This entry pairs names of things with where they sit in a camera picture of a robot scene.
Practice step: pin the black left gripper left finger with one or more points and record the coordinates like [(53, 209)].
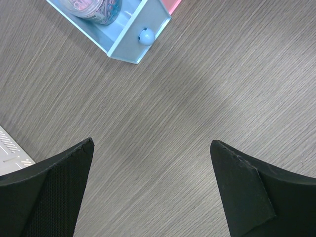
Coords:
[(44, 199)]

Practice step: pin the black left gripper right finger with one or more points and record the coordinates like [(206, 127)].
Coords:
[(260, 199)]

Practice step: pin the clear jar of paper clips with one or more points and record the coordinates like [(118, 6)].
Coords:
[(98, 11)]

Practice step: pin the white mesh file organizer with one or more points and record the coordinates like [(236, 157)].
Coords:
[(12, 156)]

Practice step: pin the blue leftmost drawer box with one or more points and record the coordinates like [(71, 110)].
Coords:
[(130, 36)]

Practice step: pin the pink drawer box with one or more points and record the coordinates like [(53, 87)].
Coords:
[(171, 5)]

